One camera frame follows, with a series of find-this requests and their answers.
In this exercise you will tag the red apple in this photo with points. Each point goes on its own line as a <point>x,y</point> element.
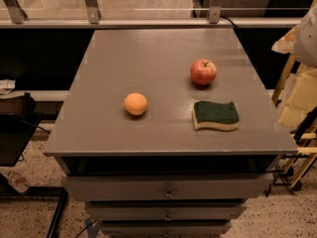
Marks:
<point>203,72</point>

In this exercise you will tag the grey drawer cabinet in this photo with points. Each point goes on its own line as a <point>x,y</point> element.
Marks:
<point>95,136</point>

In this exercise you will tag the orange round fruit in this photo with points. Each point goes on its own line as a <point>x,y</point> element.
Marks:
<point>136,103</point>

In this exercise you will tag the green yellow sponge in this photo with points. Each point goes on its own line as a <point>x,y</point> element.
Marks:
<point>216,116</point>

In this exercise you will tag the top grey drawer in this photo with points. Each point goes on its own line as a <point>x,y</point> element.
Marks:
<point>129,188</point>

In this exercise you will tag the grey drawer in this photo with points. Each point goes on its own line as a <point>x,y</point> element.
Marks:
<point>165,211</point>
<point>129,188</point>
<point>164,229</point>

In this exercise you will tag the middle grey drawer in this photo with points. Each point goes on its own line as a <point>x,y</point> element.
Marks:
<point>165,211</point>

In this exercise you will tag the bottom grey drawer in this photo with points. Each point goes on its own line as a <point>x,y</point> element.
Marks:
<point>164,229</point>

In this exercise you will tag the black side table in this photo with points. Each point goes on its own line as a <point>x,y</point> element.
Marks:
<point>18,123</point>

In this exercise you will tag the white crumpled cloth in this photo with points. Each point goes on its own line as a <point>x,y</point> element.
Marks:
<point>6,86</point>

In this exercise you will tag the white robot shell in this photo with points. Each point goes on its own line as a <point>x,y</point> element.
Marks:
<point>305,44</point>

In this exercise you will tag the metal glass railing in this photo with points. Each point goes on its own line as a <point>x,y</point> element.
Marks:
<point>124,14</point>

